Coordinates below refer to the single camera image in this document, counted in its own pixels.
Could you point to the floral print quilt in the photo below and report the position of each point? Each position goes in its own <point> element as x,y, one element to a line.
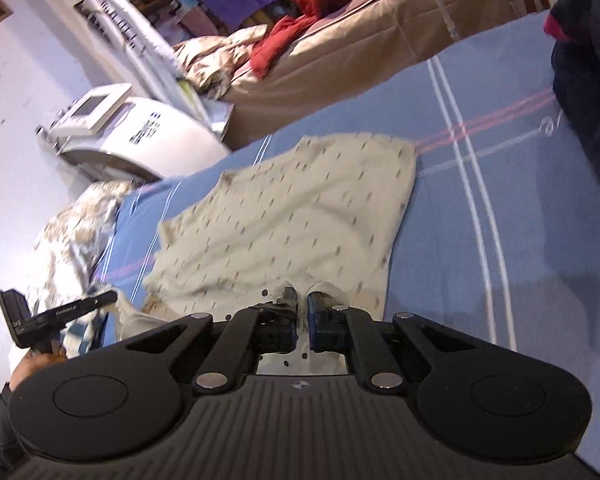
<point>75,240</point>

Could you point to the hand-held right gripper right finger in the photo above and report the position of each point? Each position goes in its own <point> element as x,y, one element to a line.
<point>320,325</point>

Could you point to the beige polka dot dress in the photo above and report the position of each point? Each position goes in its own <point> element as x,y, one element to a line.
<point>280,220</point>

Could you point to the crumpled beige satin quilt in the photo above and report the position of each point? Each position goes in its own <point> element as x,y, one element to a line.
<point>215,60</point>

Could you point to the blue white checkered cloth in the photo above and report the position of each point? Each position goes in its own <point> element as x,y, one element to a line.
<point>85,335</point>

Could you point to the blue striped bed sheet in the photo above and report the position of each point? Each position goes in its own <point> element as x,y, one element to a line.
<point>455,260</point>

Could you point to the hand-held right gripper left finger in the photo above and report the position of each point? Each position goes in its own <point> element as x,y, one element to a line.
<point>285,330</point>

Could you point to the clear plastic tube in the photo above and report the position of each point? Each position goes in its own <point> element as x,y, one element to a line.
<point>442,5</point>

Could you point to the person's left hand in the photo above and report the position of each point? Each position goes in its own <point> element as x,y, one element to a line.
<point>30,367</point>

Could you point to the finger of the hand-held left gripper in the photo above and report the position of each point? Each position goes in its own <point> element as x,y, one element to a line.
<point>100,300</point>

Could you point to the dark clothes pile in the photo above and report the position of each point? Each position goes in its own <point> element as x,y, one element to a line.
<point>590,85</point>

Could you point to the red garment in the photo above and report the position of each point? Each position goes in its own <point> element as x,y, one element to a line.
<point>305,10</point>

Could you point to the white slatted rack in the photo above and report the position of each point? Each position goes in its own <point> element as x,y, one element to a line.
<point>130,25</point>

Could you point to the white machine with screen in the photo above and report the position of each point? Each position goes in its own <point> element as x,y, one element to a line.
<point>145,130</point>

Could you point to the beige covered bed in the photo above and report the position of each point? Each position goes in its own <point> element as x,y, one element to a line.
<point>380,35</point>

